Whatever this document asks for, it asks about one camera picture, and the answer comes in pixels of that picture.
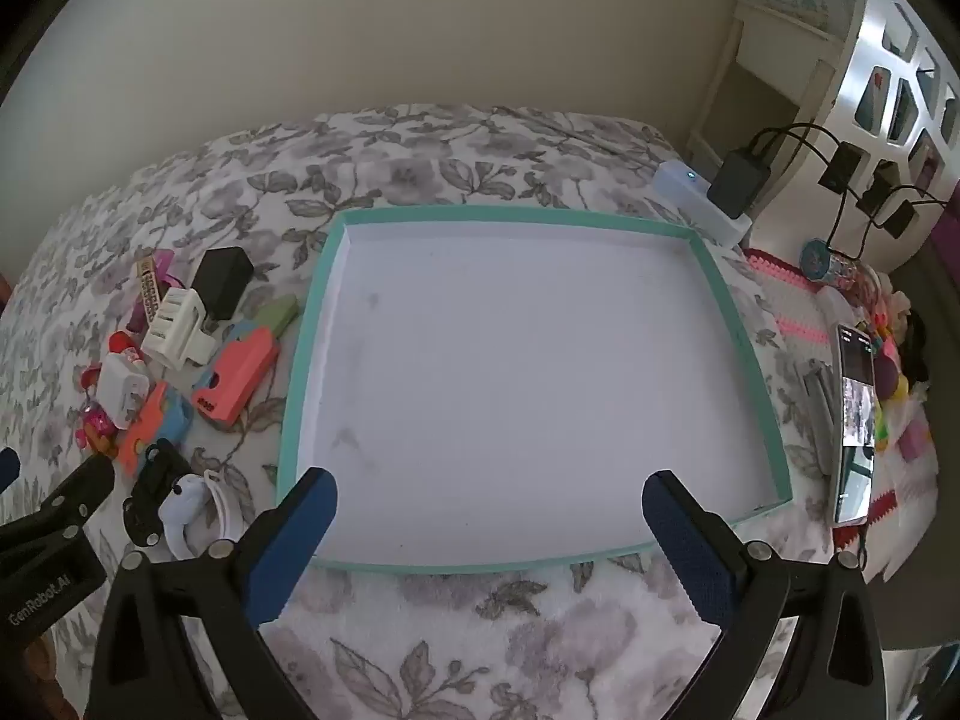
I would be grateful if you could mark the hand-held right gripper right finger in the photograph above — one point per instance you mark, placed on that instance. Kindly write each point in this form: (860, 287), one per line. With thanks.
(694, 551)

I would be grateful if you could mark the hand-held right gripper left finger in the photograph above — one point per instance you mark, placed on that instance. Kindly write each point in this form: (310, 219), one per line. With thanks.
(289, 547)

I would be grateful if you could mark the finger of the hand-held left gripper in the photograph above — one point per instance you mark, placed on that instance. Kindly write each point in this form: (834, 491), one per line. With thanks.
(75, 491)
(6, 469)

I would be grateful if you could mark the black toy car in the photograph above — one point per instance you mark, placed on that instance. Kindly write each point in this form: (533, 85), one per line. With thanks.
(146, 510)

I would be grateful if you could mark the brown dog toy figure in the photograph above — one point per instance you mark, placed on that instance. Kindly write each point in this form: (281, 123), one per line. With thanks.
(97, 420)

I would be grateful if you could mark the orange and blue toy case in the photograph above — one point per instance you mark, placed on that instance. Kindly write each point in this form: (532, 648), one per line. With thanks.
(150, 420)

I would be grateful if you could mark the white charger plug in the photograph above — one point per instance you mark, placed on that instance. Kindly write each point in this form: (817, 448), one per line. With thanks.
(120, 382)

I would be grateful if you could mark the red and white glue stick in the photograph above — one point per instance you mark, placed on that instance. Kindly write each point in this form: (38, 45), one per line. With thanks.
(124, 343)

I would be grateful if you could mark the white ribbed plastic holder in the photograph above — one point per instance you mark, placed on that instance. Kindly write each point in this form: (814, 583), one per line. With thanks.
(169, 326)

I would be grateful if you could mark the gold patterned lighter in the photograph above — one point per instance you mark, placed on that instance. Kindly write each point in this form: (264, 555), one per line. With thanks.
(150, 285)

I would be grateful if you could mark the pink watch band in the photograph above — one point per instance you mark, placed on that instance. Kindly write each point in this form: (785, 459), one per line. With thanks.
(163, 264)

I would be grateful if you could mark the teal shallow tray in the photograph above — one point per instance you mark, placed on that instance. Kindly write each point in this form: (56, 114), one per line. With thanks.
(525, 360)

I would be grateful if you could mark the black charger block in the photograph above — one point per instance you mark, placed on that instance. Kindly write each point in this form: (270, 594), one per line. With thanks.
(221, 277)

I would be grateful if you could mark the silver metal clip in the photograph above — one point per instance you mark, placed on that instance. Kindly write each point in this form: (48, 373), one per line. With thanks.
(819, 405)

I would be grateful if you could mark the smartphone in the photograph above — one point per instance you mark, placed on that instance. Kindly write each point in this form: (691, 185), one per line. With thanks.
(855, 420)

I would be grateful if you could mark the red and white crochet mat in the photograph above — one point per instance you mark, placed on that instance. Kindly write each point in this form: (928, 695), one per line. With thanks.
(795, 315)

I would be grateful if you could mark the pile of colourful toys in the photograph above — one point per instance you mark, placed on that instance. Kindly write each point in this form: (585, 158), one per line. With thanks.
(896, 367)

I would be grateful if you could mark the glitter tube with teal lid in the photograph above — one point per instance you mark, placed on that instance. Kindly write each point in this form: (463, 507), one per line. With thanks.
(817, 259)

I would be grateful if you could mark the white power strip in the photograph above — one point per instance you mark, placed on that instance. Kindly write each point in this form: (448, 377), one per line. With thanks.
(690, 195)

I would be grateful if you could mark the large black power adapter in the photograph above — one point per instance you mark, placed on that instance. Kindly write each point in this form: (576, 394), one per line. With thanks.
(739, 180)

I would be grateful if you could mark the small black power adapter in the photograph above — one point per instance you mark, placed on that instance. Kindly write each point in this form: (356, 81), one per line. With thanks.
(900, 221)
(879, 191)
(840, 165)

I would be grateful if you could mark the grey floral blanket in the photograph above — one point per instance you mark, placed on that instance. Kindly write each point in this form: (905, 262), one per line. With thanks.
(487, 157)

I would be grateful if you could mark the white side shelf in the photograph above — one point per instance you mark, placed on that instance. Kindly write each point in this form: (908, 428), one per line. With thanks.
(780, 52)

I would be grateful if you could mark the white cubby shelf unit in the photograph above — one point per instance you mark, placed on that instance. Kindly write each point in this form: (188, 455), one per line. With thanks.
(874, 30)

